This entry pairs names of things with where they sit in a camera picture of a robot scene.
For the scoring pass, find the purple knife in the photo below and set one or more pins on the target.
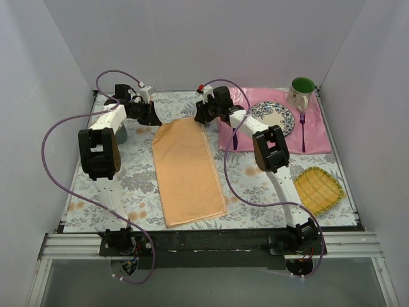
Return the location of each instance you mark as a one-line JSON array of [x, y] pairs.
[[235, 140]]

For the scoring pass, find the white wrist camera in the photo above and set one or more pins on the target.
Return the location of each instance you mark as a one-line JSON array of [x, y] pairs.
[[146, 92], [207, 92]]

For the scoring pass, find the yellow bamboo mat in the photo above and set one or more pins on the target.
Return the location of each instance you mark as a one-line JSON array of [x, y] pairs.
[[318, 190]]

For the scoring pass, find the grey mug white inside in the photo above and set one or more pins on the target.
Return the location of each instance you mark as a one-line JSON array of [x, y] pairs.
[[121, 135]]

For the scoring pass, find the floral mug green inside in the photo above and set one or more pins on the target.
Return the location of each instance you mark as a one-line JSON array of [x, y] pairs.
[[299, 93]]

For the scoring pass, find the aluminium frame rail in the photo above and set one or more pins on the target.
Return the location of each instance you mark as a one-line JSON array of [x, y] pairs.
[[334, 245]]

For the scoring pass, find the pink floral placemat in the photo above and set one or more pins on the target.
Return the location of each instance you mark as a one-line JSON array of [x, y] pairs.
[[316, 138]]

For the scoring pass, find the orange satin napkin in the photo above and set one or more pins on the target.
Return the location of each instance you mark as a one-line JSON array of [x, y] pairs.
[[188, 181]]

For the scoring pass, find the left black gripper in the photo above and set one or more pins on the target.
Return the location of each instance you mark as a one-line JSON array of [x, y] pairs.
[[149, 114]]

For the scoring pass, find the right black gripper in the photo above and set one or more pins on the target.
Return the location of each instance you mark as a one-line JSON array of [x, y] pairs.
[[205, 112]]

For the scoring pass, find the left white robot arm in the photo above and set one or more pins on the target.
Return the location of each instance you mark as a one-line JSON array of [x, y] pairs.
[[101, 159]]

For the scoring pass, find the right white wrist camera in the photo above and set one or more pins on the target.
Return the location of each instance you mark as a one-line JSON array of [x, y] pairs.
[[207, 92]]

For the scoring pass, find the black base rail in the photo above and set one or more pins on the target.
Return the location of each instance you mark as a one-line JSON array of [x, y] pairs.
[[165, 260]]

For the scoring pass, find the blue floral plate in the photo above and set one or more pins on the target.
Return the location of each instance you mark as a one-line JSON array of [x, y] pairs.
[[273, 113]]

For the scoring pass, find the purple fork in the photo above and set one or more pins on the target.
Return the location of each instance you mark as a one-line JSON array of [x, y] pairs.
[[302, 122]]

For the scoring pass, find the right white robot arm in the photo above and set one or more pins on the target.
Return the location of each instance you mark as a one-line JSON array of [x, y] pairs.
[[272, 157]]

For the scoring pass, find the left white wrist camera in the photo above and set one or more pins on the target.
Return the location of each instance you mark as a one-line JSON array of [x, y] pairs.
[[146, 92]]

